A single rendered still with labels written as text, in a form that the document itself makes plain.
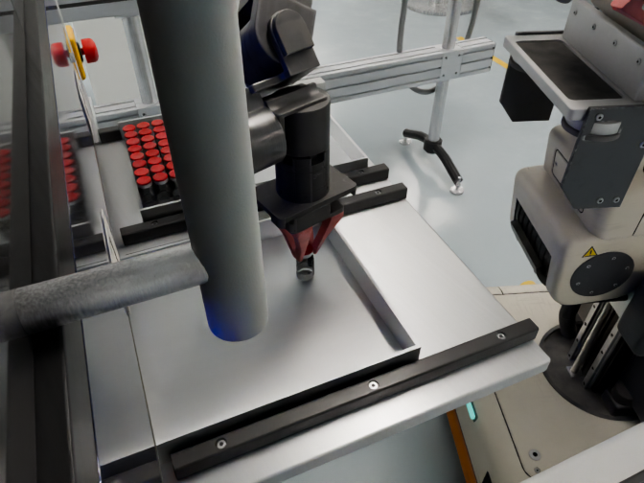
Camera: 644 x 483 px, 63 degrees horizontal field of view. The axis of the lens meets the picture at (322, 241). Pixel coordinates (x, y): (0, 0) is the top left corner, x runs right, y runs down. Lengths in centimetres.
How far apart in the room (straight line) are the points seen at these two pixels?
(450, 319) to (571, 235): 35
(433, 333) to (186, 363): 27
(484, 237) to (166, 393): 172
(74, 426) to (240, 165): 9
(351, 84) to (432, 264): 142
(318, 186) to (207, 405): 25
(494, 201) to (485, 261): 38
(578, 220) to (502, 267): 110
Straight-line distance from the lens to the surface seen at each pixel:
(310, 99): 51
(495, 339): 60
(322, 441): 54
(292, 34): 50
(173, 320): 64
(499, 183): 247
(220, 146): 16
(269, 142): 48
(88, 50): 103
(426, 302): 65
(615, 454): 69
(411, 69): 215
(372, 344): 60
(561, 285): 98
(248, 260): 19
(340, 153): 89
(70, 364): 20
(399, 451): 153
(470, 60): 230
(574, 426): 135
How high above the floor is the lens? 135
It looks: 42 degrees down
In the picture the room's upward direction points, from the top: straight up
